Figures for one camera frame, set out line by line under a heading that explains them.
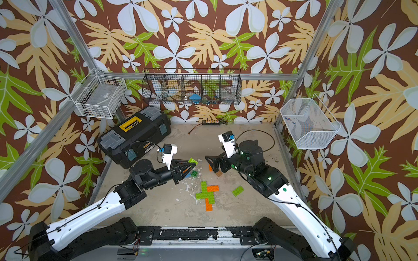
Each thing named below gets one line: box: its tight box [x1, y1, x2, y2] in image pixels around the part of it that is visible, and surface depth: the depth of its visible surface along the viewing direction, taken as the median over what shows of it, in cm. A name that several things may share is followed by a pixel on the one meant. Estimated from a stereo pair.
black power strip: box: [201, 119, 221, 126], surface depth 122 cm
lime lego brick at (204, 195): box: [195, 191, 215, 200], surface depth 87 cm
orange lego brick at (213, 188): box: [206, 185, 220, 192], surface depth 90 cm
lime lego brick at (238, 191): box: [231, 185, 245, 197], surface depth 90 cm
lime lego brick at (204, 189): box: [200, 181, 215, 204], surface depth 88 cm
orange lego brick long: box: [205, 198, 213, 212], surface depth 84 cm
